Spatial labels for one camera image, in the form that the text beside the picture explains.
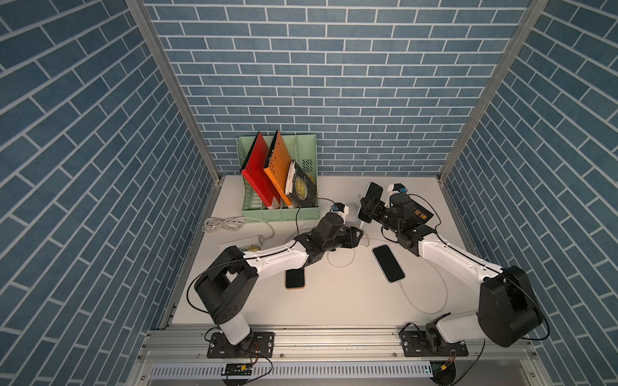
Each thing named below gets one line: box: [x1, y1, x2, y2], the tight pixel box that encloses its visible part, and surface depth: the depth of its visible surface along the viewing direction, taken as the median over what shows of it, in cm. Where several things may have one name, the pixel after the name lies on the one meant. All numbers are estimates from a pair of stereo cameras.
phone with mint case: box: [363, 180, 384, 200], surface depth 86 cm
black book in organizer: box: [284, 160, 319, 208], surface depth 98 cm
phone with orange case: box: [284, 266, 305, 291], surface depth 87 cm
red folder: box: [239, 131, 282, 210], surface depth 89 cm
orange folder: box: [263, 130, 294, 209], surface depth 93 cm
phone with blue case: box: [371, 244, 405, 284], surface depth 93 cm
